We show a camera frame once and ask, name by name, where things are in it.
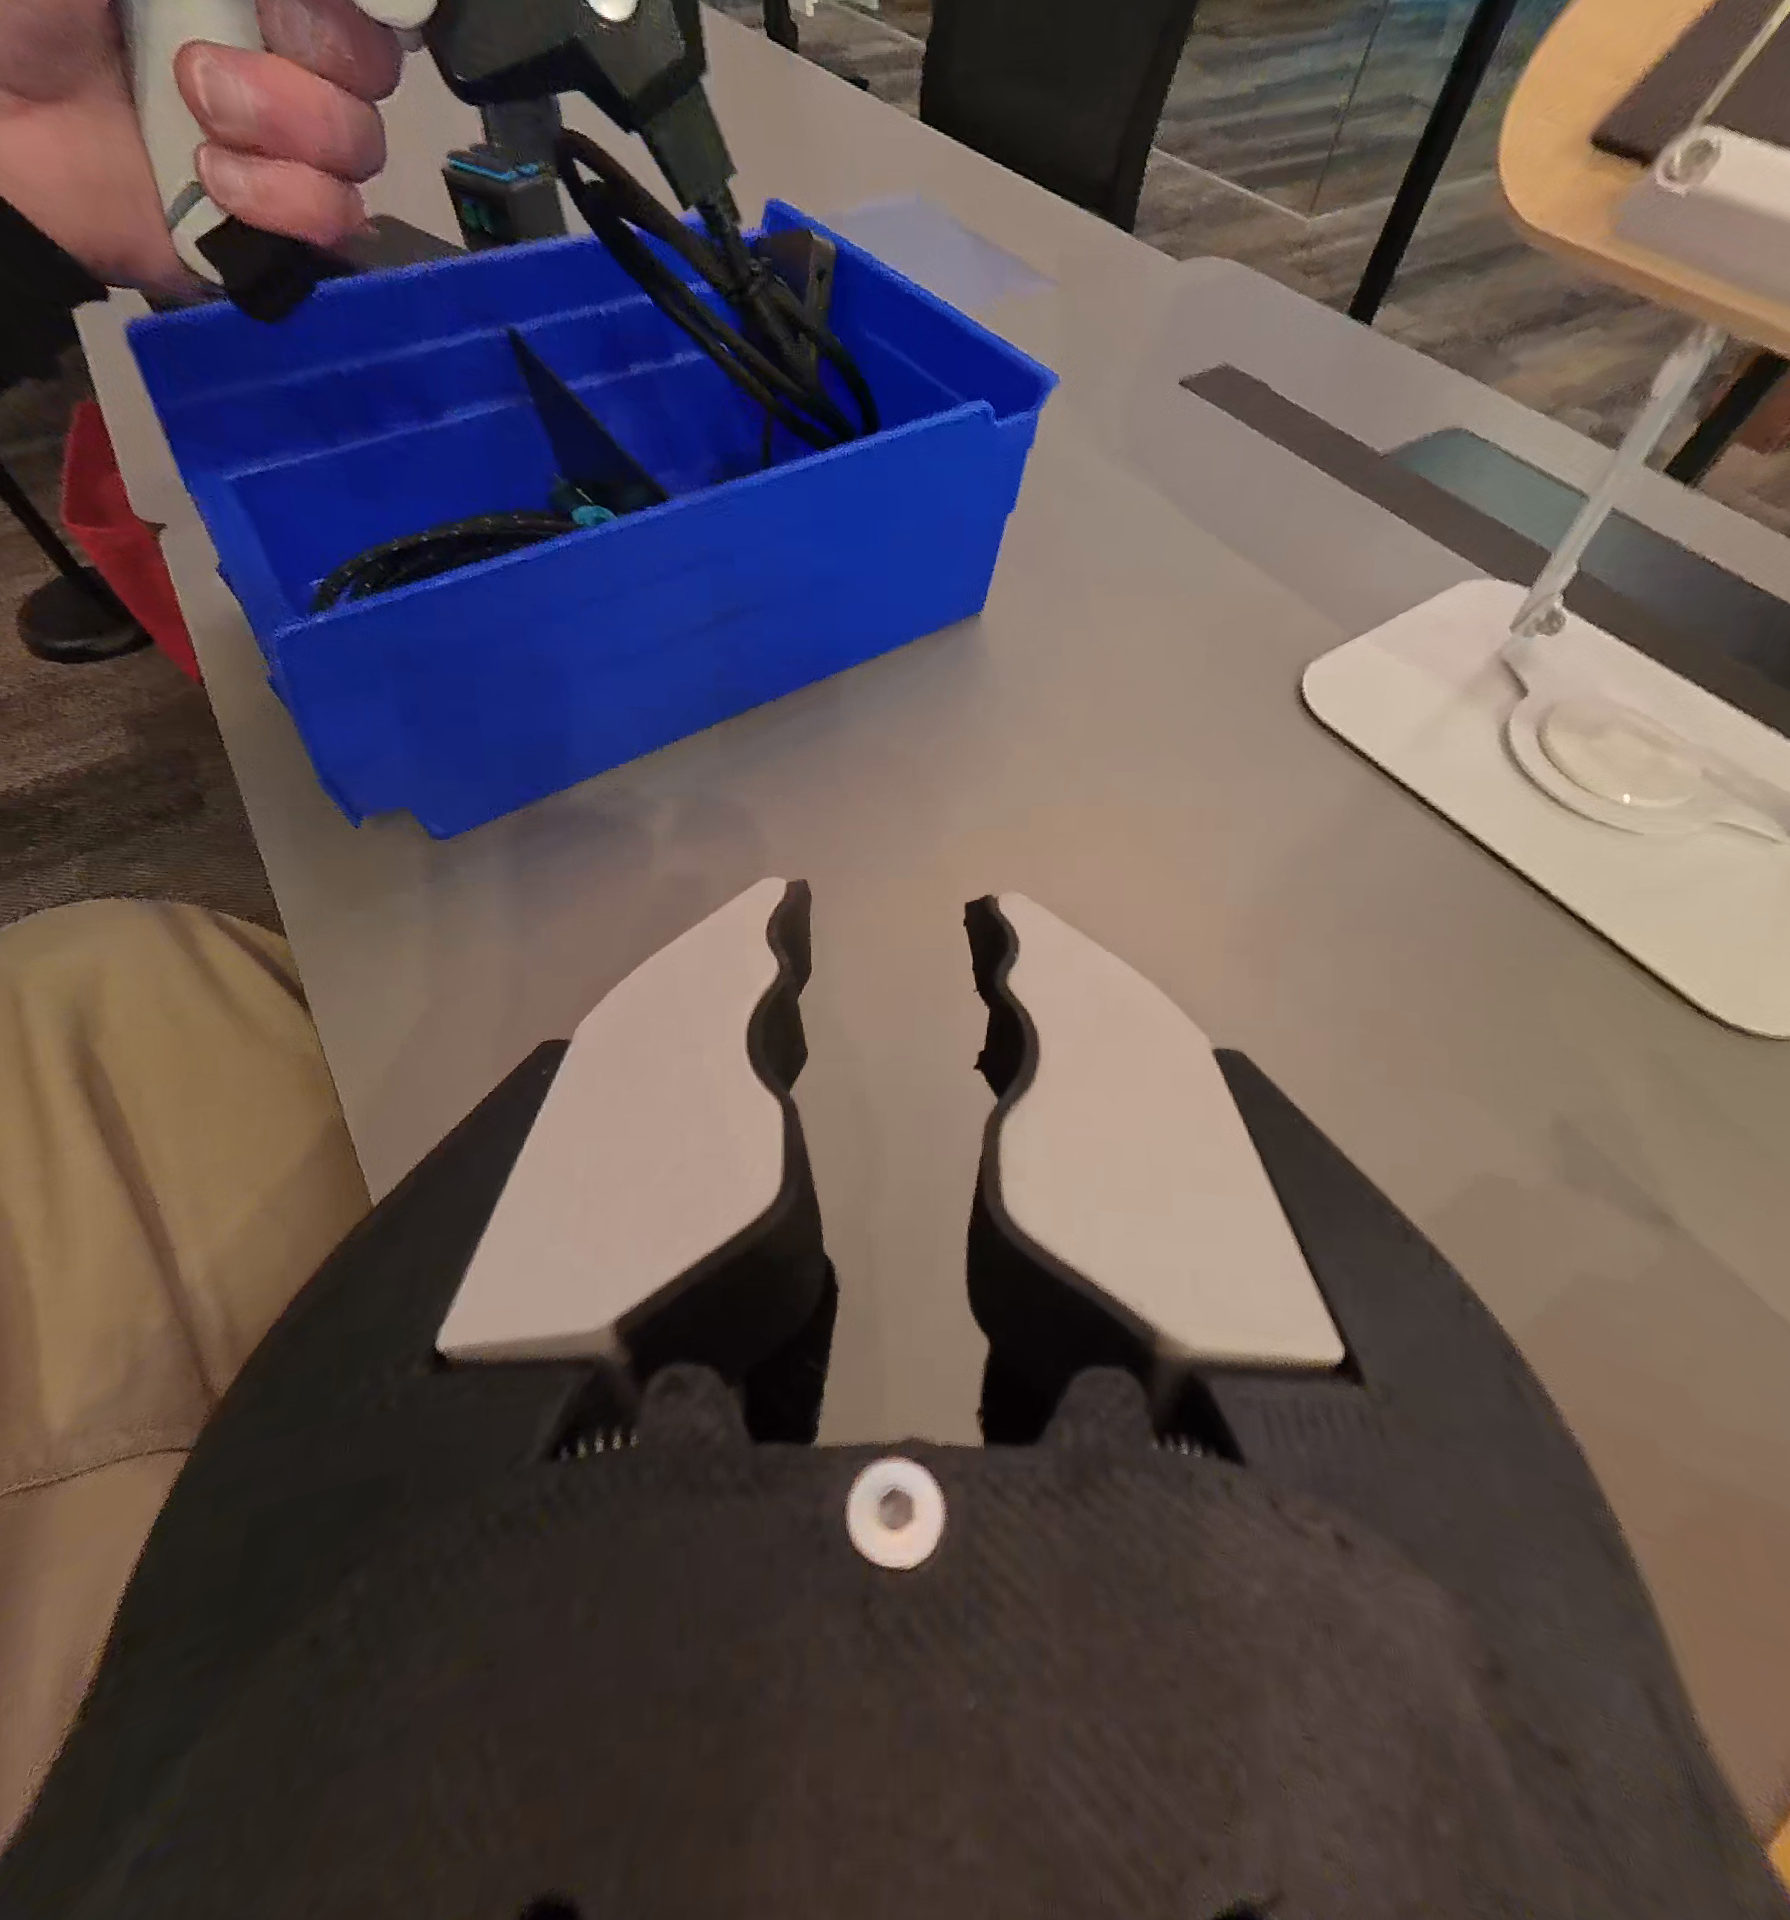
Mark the black chair base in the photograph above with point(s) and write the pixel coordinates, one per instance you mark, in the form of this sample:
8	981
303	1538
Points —
83	623

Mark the person's khaki trousers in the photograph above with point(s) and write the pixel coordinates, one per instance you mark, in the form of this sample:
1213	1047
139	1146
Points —
83	1201

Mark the person's left hand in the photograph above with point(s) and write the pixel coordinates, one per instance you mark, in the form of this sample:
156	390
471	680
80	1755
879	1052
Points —
25	91

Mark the white bar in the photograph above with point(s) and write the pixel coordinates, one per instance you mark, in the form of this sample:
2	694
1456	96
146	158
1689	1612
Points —
1734	210

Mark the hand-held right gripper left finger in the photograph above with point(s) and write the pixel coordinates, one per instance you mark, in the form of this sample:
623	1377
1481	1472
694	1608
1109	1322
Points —
639	1184

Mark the black mat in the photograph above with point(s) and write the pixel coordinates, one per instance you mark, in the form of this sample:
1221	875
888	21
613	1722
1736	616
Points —
1734	74

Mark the wooden round table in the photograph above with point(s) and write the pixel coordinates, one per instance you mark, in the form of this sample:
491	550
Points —
1562	182

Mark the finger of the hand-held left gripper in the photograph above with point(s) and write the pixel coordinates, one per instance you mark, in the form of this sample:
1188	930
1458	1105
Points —
694	152

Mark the black charger with blue lights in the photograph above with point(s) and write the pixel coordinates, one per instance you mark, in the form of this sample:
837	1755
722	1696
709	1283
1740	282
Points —
497	205

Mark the black bin divider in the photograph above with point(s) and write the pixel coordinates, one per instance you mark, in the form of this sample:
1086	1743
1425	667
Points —
586	436

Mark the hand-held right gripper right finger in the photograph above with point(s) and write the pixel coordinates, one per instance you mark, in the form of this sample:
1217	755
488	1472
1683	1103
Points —
1151	1201

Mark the blue divided plastic bin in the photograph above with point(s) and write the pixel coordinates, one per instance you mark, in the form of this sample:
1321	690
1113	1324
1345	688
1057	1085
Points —
609	662

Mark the red plastic bin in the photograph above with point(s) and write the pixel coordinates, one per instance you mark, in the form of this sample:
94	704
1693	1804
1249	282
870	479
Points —
115	525

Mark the black partition post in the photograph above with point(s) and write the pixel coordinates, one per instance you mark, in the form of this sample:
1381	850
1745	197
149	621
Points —
1435	152

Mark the white stand with clear arms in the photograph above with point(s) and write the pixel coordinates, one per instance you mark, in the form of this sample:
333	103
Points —
1435	704

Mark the black mesh office chair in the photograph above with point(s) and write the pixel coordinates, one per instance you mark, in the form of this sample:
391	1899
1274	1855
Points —
1052	106

